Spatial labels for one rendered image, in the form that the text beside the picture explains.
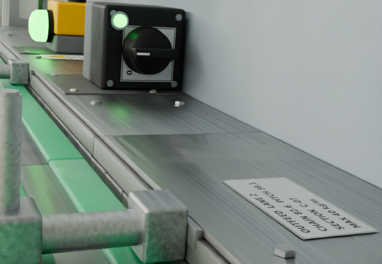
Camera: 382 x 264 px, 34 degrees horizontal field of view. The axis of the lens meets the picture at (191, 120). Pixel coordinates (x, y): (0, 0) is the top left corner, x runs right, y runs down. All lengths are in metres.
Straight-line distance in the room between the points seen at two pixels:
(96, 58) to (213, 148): 0.23
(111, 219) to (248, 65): 0.25
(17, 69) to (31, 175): 0.32
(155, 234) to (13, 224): 0.06
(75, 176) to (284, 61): 0.17
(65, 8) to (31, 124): 0.36
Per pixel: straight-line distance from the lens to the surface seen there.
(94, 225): 0.26
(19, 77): 0.70
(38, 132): 0.49
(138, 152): 0.37
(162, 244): 0.27
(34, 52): 0.86
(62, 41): 0.86
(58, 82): 0.61
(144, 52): 0.55
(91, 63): 0.62
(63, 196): 0.36
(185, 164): 0.36
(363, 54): 0.37
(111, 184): 0.38
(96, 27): 0.60
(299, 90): 0.43
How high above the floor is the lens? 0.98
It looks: 23 degrees down
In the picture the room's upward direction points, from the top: 91 degrees counter-clockwise
